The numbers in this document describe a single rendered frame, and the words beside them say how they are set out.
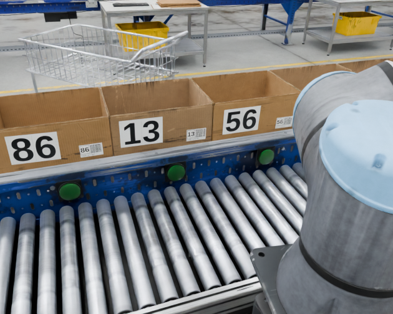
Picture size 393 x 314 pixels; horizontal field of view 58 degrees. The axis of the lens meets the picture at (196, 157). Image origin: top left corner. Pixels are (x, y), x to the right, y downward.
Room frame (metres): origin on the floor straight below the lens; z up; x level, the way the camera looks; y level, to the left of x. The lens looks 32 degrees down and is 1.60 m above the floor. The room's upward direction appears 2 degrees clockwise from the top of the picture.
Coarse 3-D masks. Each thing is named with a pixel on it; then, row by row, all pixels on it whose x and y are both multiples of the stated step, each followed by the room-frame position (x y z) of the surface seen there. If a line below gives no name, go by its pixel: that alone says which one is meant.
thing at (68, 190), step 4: (64, 184) 0.99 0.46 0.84; (68, 184) 0.99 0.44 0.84; (72, 184) 0.99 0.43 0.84; (76, 184) 1.00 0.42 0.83; (64, 188) 0.98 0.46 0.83; (68, 188) 0.98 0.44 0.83; (72, 188) 0.99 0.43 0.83; (76, 188) 0.99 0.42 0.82; (60, 192) 0.98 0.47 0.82; (64, 192) 0.98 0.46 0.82; (68, 192) 0.98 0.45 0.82; (72, 192) 0.99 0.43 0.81; (76, 192) 0.99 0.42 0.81; (64, 196) 0.98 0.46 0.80; (68, 196) 0.98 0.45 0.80; (72, 196) 0.99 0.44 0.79; (76, 196) 0.99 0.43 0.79
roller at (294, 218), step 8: (256, 176) 1.22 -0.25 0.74; (264, 176) 1.20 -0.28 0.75; (264, 184) 1.16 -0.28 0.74; (272, 184) 1.15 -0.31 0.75; (264, 192) 1.14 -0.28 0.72; (272, 192) 1.11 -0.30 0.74; (280, 192) 1.11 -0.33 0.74; (272, 200) 1.08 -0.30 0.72; (280, 200) 1.05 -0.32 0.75; (280, 208) 1.03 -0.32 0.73; (288, 208) 1.01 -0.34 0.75; (288, 216) 0.98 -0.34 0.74; (296, 216) 0.96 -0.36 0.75; (296, 224) 0.93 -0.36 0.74
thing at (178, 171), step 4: (172, 168) 1.11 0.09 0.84; (176, 168) 1.12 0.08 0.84; (180, 168) 1.12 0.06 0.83; (168, 172) 1.11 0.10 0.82; (172, 172) 1.11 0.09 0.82; (176, 172) 1.12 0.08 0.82; (180, 172) 1.12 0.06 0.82; (184, 172) 1.13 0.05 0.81; (168, 176) 1.11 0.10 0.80; (172, 176) 1.11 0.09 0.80; (176, 176) 1.12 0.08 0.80; (180, 176) 1.12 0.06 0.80; (172, 180) 1.12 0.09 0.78; (176, 180) 1.12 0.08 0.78
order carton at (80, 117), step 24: (24, 96) 1.29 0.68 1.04; (48, 96) 1.32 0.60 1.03; (72, 96) 1.35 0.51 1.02; (96, 96) 1.38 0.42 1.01; (0, 120) 1.22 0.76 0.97; (24, 120) 1.28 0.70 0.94; (48, 120) 1.31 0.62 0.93; (72, 120) 1.08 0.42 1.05; (96, 120) 1.10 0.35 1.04; (0, 144) 1.00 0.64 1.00; (72, 144) 1.07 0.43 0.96; (0, 168) 0.99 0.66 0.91; (24, 168) 1.01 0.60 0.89
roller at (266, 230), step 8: (232, 176) 1.20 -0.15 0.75; (232, 184) 1.15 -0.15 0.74; (240, 184) 1.15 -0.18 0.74; (232, 192) 1.12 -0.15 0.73; (240, 192) 1.09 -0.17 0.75; (240, 200) 1.06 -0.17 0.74; (248, 200) 1.05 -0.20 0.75; (248, 208) 1.01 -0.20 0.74; (256, 208) 1.00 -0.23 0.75; (248, 216) 0.98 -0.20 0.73; (256, 216) 0.96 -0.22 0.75; (256, 224) 0.93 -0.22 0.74; (264, 224) 0.92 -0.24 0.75; (264, 232) 0.88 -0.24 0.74; (272, 232) 0.88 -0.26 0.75; (264, 240) 0.87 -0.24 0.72; (272, 240) 0.84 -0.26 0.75; (280, 240) 0.84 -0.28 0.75
